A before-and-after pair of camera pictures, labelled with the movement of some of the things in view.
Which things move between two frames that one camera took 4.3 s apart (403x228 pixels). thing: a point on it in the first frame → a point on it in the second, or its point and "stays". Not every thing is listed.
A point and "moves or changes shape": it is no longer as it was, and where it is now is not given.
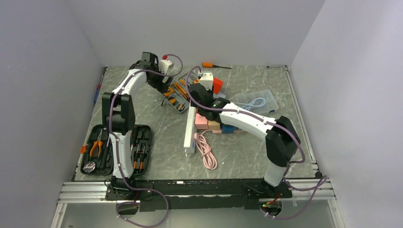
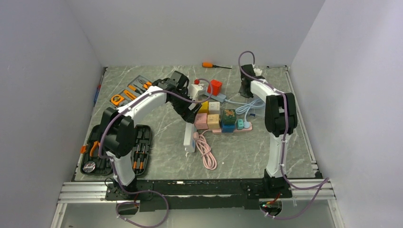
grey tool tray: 176,94 moves or changes shape
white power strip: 190,136 stays
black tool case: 97,158 stays
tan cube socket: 213,125 stays
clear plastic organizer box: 262,102 stays
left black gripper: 161,85 → 188,115
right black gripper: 210,91 → 242,92
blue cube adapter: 227,128 stays
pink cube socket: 201,122 stays
